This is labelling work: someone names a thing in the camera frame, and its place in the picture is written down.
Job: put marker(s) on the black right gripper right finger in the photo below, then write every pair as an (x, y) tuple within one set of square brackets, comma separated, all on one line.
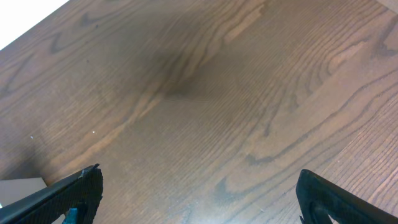
[(321, 201)]

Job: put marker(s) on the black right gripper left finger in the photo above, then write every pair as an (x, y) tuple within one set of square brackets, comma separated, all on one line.
[(77, 197)]

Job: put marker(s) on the white box pink interior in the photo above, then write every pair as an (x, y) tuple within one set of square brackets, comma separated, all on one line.
[(18, 189)]

